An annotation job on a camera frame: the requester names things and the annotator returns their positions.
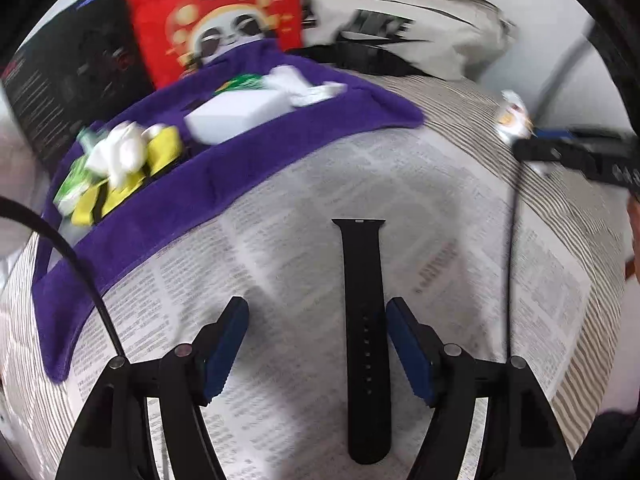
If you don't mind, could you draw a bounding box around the red panda paper bag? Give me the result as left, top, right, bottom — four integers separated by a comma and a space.
122, 0, 306, 92

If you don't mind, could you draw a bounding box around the white glove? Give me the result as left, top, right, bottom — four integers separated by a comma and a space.
265, 64, 348, 108

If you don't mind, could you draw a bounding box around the newspaper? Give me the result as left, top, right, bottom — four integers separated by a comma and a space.
65, 125, 593, 480

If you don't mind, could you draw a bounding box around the green tissue pack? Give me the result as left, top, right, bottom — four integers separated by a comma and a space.
51, 132, 103, 213

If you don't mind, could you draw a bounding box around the green sachet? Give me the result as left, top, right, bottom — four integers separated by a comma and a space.
214, 73, 267, 95

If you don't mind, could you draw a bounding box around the black cardboard box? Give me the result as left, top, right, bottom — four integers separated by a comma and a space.
0, 0, 158, 176

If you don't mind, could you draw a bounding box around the black cable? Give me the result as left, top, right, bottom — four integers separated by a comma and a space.
0, 199, 126, 361
505, 17, 598, 361

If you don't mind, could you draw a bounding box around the purple towel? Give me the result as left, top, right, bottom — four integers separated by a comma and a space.
32, 40, 427, 385

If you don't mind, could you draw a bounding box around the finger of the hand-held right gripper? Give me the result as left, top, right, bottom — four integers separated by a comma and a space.
531, 128, 640, 142
514, 137, 640, 190

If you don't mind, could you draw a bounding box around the dark cloth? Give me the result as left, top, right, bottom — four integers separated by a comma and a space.
572, 409, 640, 480

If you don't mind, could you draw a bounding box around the black watch strap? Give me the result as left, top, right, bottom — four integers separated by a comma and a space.
331, 217, 393, 466

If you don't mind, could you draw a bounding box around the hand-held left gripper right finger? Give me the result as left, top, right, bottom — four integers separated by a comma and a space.
386, 296, 573, 480

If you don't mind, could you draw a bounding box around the beige bag with black logo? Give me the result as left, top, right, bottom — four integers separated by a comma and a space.
297, 0, 518, 81

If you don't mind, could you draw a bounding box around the mint green cloth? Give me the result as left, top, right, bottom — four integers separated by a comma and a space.
77, 121, 153, 188

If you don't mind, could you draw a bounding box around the yellow mesh pouch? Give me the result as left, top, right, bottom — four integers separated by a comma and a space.
70, 126, 185, 227

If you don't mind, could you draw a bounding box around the orange print wipe packet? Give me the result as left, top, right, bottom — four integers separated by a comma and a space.
494, 89, 537, 143

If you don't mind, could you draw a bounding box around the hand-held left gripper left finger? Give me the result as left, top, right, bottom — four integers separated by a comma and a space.
55, 296, 251, 480

